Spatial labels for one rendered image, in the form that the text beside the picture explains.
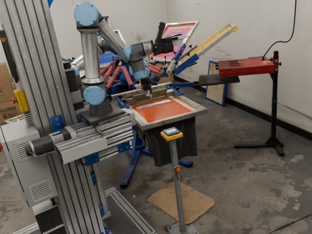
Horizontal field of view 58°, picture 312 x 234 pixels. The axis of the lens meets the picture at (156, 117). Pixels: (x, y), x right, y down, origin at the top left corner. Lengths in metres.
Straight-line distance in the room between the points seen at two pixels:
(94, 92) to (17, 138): 0.54
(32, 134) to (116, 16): 5.30
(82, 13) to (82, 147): 0.71
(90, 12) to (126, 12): 5.41
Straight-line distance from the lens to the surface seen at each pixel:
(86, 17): 1.51
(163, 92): 2.81
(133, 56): 1.56
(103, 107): 1.73
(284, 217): 2.82
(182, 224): 2.55
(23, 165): 1.88
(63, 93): 1.84
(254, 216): 2.78
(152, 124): 2.20
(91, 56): 1.55
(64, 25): 6.67
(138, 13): 6.98
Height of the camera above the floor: 1.84
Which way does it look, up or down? 21 degrees down
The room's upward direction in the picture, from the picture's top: 8 degrees counter-clockwise
